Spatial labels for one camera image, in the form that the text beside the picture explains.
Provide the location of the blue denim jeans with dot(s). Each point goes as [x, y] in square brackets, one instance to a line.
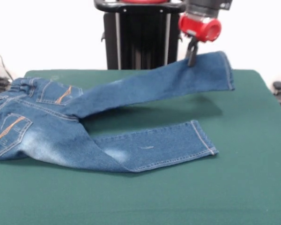
[61, 136]

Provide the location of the dark green table cloth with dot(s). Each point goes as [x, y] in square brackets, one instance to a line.
[178, 199]

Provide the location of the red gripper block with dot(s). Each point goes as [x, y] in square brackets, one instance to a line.
[199, 28]

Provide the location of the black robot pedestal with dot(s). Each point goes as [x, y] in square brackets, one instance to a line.
[142, 39]

